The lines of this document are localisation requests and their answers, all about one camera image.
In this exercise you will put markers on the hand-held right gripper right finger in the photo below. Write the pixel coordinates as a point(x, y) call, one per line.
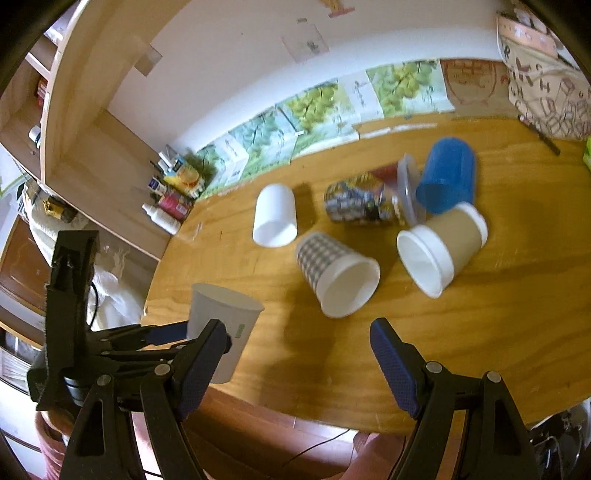
point(392, 364)

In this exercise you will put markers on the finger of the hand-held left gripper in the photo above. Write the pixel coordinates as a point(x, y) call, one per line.
point(161, 333)
point(138, 357)

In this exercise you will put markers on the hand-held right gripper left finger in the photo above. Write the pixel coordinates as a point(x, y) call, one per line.
point(199, 369)

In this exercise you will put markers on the white paper cup green label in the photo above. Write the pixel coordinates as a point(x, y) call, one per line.
point(217, 305)

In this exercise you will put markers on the checkered paper cup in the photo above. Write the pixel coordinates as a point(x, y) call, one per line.
point(319, 258)

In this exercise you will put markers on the brown sleeve paper cup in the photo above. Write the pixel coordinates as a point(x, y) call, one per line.
point(457, 240)

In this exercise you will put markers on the colourful printed cup clear lid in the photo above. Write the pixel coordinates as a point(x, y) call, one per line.
point(358, 203)

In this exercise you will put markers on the white plastic cup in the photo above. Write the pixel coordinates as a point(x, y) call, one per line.
point(274, 210)

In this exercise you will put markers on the blue plastic cup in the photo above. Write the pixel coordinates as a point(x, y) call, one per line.
point(448, 177)

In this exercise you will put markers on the white plastic bag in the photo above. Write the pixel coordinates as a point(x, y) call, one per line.
point(111, 281)

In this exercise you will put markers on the small white bottle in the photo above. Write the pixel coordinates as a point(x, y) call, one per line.
point(161, 219)

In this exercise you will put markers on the pink packet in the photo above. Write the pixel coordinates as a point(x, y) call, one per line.
point(174, 205)

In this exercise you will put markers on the yellow snack packet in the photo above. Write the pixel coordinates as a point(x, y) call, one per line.
point(187, 177)

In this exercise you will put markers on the grape print carton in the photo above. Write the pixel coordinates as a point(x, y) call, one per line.
point(212, 158)
point(401, 83)
point(314, 104)
point(254, 134)

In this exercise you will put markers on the wooden shelf unit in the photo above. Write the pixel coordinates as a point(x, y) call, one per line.
point(92, 106)

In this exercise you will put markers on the dark pen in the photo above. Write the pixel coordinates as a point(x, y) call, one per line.
point(547, 141)

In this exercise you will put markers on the green box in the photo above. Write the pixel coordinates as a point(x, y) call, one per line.
point(587, 154)

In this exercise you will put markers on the brown cardboard box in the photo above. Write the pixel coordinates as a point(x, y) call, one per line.
point(475, 83)

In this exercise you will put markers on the printed beige bag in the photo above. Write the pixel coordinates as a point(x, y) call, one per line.
point(547, 101)

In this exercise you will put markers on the paper sheet on wall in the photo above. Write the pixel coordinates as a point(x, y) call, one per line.
point(307, 44)

